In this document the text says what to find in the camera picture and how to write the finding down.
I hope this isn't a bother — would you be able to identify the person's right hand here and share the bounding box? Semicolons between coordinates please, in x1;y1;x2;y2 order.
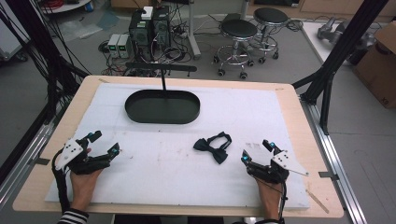
256;179;283;207

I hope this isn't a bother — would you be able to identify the white box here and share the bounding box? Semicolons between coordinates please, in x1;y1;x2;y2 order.
141;6;154;21

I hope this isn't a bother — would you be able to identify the white cart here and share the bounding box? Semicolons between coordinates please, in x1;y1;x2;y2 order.
0;13;30;63

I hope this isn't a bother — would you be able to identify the cardboard box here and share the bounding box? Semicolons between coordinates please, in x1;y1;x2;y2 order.
353;21;396;109

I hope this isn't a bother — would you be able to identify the tangle of floor cables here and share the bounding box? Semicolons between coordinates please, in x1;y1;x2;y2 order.
98;12;195;77

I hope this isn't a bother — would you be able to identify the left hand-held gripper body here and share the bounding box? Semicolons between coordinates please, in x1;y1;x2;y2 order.
55;136;112;175

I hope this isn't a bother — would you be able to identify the thin black cable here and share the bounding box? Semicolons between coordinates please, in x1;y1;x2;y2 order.
248;174;288;222

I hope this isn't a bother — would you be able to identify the black round stool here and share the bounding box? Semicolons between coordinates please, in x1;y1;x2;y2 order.
213;18;260;80
252;7;290;64

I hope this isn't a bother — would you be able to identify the grey table leg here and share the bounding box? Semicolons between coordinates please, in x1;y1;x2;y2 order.
186;0;203;61

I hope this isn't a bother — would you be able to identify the black computer tower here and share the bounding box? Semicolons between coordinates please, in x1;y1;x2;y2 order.
128;8;154;61
151;6;172;51

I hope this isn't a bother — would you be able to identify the black oval tray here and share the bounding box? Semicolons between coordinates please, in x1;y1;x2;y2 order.
124;89;201;125

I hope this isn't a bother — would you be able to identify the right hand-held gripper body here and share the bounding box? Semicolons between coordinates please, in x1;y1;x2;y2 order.
246;150;310;185

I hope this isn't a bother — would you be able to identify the person's left hand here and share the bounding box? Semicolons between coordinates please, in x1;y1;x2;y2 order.
69;147;104;203

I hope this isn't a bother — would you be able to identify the grey power supply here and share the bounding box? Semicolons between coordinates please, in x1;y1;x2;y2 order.
118;34;133;60
106;33;121;59

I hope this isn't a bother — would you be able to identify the aluminium rail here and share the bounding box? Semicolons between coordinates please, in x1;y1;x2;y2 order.
0;121;56;210
299;95;369;224

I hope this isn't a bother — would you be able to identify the black metal frame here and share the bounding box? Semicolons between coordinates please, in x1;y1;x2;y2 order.
291;0;390;135
0;0;92;185

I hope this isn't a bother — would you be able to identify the white platform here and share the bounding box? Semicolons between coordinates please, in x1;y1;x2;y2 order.
301;20;385;67

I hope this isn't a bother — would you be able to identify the thick black sleeved cable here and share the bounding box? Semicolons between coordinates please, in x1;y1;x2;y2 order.
50;148;72;215

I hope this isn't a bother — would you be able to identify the round white table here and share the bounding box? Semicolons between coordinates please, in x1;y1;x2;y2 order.
40;0;94;15

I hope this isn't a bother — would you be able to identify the white foam mat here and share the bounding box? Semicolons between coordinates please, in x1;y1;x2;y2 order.
45;82;311;210

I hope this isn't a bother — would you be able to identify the wooden stick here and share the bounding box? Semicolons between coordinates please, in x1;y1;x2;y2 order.
305;189;331;215

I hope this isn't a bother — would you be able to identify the black bow tie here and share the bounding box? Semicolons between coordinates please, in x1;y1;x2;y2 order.
192;131;233;165

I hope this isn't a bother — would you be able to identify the black T-shaped stand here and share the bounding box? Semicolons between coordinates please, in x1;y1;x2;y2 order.
125;61;198;91

